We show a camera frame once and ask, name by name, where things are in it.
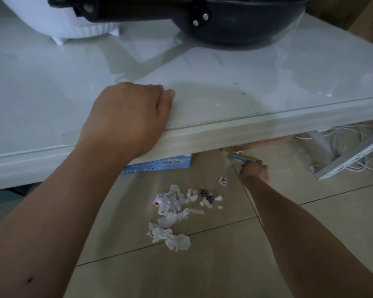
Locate person's right hand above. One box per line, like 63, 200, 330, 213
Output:
239, 160, 270, 185

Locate person's left hand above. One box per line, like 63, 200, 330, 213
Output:
76, 82, 176, 165

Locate blue and yellow card pack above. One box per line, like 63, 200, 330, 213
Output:
228, 151, 262, 165

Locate person's left forearm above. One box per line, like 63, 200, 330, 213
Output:
0, 145, 134, 298

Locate person's right forearm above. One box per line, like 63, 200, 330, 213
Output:
242, 177, 373, 298

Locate blue cardboard box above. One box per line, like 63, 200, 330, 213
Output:
121, 154, 192, 175

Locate clear table cover sheet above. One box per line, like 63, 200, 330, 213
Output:
0, 12, 373, 159

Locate white metal table leg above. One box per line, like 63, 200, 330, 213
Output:
305, 125, 373, 180

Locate pile of torn paper scraps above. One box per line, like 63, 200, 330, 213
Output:
146, 184, 224, 252

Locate black wok pan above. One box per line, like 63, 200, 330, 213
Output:
48, 0, 313, 47

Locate white rice cooker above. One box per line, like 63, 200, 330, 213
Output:
0, 0, 120, 46

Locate brown cardboard box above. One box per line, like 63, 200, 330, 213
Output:
348, 0, 373, 47

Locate white cables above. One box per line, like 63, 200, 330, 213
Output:
295, 121, 373, 173

